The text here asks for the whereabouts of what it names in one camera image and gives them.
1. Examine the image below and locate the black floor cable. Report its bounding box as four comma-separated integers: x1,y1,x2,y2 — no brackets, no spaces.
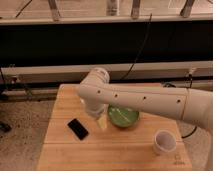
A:
181,125,198,140

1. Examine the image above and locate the black hanging cable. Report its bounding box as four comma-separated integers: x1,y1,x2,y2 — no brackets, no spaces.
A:
119,13,153,81

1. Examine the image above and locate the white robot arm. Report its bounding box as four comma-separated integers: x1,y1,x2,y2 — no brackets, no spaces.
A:
77,67,213,171

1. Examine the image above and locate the white cup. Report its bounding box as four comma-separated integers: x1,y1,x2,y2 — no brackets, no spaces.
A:
153,130,176,155

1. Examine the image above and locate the green bowl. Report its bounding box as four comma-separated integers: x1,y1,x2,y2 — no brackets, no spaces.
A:
107,105,139,128

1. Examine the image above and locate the grey metal rail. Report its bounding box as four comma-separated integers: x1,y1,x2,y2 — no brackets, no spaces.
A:
2,61,213,83

